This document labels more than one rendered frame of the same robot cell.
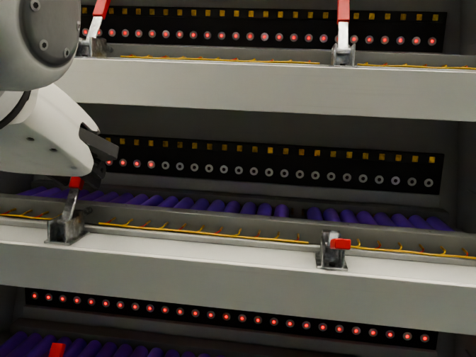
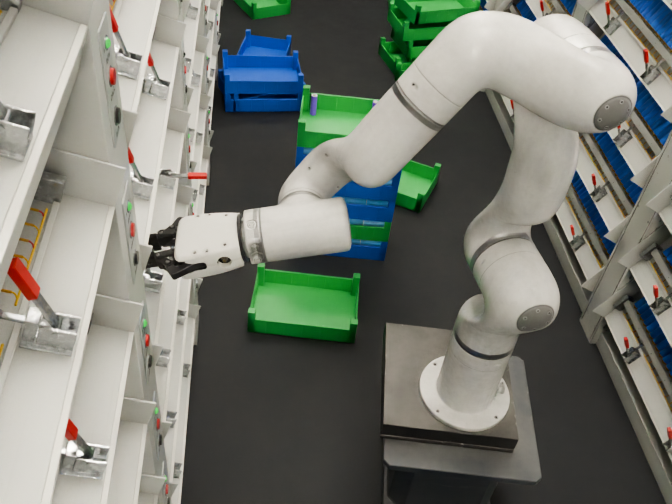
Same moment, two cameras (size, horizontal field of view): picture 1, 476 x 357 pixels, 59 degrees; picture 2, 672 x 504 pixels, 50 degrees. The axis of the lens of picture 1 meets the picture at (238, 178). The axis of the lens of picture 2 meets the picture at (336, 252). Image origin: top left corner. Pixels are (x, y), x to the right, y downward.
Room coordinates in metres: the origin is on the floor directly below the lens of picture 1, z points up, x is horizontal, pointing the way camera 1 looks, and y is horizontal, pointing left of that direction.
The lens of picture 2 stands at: (0.38, 1.01, 1.55)
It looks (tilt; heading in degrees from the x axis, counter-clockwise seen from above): 43 degrees down; 253
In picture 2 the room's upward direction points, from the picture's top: 7 degrees clockwise
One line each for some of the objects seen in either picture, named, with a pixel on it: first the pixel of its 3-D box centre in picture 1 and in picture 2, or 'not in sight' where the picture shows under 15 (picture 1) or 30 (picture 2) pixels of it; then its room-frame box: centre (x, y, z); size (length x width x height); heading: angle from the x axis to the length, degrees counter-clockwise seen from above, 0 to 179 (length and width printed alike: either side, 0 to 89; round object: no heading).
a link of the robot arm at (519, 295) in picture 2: not in sight; (506, 305); (-0.18, 0.23, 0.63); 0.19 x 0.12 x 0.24; 90
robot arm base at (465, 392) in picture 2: not in sight; (473, 365); (-0.18, 0.20, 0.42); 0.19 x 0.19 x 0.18
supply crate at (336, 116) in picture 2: not in sight; (352, 120); (-0.12, -0.67, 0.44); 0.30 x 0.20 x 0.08; 166
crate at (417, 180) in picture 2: not in sight; (390, 174); (-0.36, -0.92, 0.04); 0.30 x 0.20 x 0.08; 144
